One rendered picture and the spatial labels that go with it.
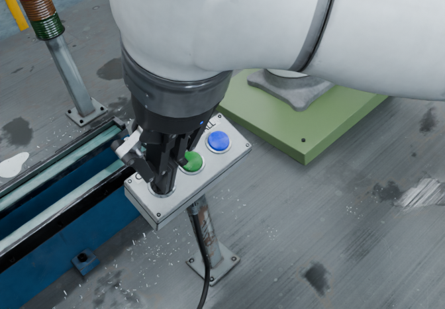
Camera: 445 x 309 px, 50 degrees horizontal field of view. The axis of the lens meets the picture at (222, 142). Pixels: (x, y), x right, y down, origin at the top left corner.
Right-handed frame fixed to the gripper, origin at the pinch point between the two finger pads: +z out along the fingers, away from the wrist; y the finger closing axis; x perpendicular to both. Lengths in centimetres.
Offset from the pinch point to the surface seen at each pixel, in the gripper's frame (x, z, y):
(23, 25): -186, 191, -55
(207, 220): 5.5, 16.9, -5.5
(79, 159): -21.0, 30.8, 0.8
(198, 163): 0.9, 3.3, -5.4
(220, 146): 0.9, 3.3, -9.4
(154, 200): 1.1, 4.1, 2.0
